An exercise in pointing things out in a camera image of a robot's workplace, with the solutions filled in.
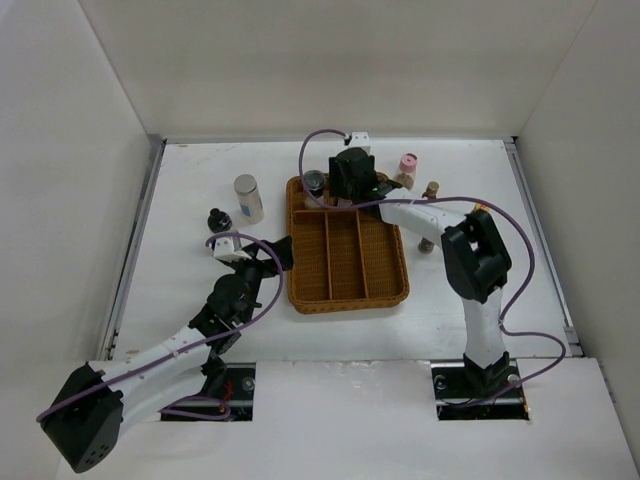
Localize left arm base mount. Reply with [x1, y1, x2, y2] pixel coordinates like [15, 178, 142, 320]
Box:
[160, 360, 257, 422]

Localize silver-lid jar white beads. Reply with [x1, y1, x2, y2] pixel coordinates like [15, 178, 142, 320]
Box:
[233, 174, 264, 224]

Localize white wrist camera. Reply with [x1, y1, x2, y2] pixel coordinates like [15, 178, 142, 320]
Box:
[205, 232, 241, 262]
[343, 131, 371, 155]

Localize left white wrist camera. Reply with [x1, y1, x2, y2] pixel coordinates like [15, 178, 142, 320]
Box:
[205, 232, 241, 262]

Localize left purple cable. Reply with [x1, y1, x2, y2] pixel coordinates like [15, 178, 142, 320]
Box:
[35, 231, 285, 422]

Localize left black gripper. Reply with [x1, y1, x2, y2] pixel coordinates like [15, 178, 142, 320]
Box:
[227, 236, 291, 323]

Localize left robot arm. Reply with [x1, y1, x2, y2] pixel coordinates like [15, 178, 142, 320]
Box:
[37, 232, 294, 474]

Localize black-cap pepper jar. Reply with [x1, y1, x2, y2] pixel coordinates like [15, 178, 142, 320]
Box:
[418, 238, 434, 254]

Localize right aluminium table rail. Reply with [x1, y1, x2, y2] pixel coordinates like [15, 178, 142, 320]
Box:
[504, 136, 584, 357]

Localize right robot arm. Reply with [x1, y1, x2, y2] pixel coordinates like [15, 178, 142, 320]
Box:
[328, 147, 512, 396]

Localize brown wicker divided basket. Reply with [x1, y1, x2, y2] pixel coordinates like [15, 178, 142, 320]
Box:
[286, 177, 410, 314]

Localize purple cable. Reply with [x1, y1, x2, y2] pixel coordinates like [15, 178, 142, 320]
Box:
[297, 129, 568, 407]
[35, 231, 285, 422]

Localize aluminium table rail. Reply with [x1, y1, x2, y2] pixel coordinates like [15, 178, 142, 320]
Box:
[504, 136, 584, 357]
[97, 134, 166, 360]

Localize pink-cap spice shaker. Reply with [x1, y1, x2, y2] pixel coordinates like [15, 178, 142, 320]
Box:
[393, 153, 418, 190]

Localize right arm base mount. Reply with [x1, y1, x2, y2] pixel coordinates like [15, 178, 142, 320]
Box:
[431, 353, 529, 421]

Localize small black round bottle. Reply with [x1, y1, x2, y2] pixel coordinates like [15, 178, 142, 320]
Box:
[207, 208, 233, 234]

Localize yellow-label oil bottle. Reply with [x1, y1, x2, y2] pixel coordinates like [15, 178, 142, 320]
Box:
[422, 181, 440, 200]

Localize left aluminium table rail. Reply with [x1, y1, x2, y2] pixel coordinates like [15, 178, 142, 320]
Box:
[97, 134, 166, 360]

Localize white-lid sauce jar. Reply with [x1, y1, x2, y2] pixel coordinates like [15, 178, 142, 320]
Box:
[336, 198, 353, 210]

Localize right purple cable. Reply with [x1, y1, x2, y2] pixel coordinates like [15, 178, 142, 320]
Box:
[297, 129, 568, 407]

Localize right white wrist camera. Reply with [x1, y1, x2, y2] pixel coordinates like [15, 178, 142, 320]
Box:
[343, 131, 371, 155]

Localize black-top salt grinder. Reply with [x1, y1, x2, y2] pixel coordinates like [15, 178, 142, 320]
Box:
[303, 170, 326, 210]

